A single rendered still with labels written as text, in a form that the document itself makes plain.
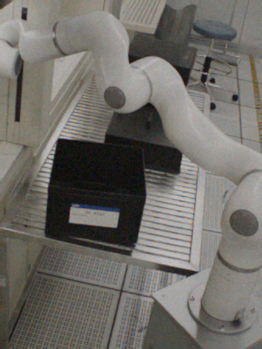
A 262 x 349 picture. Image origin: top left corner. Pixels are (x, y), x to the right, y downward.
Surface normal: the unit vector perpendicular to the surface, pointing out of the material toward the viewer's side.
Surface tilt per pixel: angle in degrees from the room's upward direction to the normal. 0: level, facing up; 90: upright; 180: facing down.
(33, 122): 90
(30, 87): 90
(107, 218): 90
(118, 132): 0
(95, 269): 0
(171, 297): 0
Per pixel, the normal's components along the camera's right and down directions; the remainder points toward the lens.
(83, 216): 0.02, 0.54
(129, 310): 0.15, -0.83
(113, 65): -0.48, -0.40
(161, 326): -0.80, 0.22
